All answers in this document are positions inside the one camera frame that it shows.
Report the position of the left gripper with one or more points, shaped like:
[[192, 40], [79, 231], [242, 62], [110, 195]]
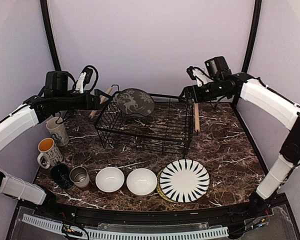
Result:
[[96, 104]]

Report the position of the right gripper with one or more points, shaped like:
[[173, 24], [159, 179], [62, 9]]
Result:
[[196, 96]]

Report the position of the floral white tall cup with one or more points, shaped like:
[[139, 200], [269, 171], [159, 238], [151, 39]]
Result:
[[57, 130]]

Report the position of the patterned white mug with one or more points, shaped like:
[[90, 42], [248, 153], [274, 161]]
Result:
[[49, 153]]

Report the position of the orange bowl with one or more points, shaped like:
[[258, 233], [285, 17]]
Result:
[[110, 179]]

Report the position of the white brown-band cup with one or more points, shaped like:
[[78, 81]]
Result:
[[80, 177]]

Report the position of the blue striped white plate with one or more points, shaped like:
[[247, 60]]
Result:
[[184, 180]]

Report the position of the dark green mug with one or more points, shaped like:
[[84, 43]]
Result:
[[60, 174]]

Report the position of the white ceramic bowl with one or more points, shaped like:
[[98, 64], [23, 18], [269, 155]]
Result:
[[141, 182]]

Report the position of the yellow woven plate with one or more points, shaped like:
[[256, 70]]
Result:
[[159, 190]]

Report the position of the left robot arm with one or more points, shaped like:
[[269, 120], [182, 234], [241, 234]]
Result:
[[54, 97]]

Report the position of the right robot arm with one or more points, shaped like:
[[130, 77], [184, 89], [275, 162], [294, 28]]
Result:
[[218, 81]]

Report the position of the grey reindeer plate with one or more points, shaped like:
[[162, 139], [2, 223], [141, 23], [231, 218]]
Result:
[[135, 102]]

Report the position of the right wooden rack handle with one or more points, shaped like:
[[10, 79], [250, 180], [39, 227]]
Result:
[[196, 117]]

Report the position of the wooden rack handle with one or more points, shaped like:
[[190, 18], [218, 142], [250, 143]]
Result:
[[196, 117], [102, 100]]

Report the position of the left wooden rack handle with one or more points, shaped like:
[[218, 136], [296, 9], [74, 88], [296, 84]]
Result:
[[102, 100]]

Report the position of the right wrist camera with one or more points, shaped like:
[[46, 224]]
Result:
[[198, 75]]

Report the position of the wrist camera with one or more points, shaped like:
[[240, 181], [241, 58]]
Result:
[[198, 75], [85, 78]]

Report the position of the black wire dish rack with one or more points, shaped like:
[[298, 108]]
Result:
[[167, 130]]

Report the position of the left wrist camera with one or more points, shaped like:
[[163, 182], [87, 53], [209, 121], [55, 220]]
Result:
[[85, 78]]

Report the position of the black front rail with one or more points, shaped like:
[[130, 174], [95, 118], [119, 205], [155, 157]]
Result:
[[228, 215]]

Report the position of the white cable duct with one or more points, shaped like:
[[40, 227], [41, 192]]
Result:
[[125, 232]]

